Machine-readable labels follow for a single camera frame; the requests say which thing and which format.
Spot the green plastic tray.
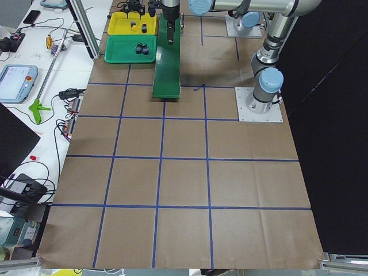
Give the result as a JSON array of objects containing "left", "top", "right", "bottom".
[{"left": 104, "top": 34, "right": 156, "bottom": 64}]

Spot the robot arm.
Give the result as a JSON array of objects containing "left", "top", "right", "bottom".
[
  {"left": 188, "top": 0, "right": 321, "bottom": 78},
  {"left": 117, "top": 1, "right": 260, "bottom": 30}
]

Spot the black smartphone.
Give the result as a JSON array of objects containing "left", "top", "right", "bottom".
[{"left": 22, "top": 10, "right": 41, "bottom": 25}]

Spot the black monitor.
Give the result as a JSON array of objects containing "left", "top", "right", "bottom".
[{"left": 1, "top": 104, "right": 40, "bottom": 178}]

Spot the teach pendant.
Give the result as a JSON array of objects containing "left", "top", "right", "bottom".
[{"left": 1, "top": 64, "right": 38, "bottom": 104}]

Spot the yellow plastic tray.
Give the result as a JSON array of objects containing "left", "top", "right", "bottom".
[{"left": 108, "top": 11, "right": 158, "bottom": 35}]

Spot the aluminium frame post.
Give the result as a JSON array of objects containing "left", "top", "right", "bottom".
[{"left": 66, "top": 0, "right": 101, "bottom": 60}]

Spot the green plastic grabber tool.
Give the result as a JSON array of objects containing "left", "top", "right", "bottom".
[{"left": 28, "top": 98, "right": 51, "bottom": 124}]

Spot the black power adapter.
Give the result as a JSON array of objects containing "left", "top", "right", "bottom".
[{"left": 72, "top": 34, "right": 84, "bottom": 42}]

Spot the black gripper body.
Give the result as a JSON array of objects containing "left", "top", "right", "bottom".
[
  {"left": 162, "top": 5, "right": 178, "bottom": 30},
  {"left": 116, "top": 0, "right": 145, "bottom": 13}
]

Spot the gold resistor block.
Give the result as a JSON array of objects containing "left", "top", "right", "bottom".
[{"left": 45, "top": 34, "right": 53, "bottom": 49}]

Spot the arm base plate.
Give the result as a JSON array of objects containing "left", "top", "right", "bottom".
[
  {"left": 235, "top": 87, "right": 283, "bottom": 123},
  {"left": 225, "top": 11, "right": 262, "bottom": 39}
]

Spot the green conveyor belt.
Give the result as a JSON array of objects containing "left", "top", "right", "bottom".
[{"left": 152, "top": 16, "right": 181, "bottom": 99}]

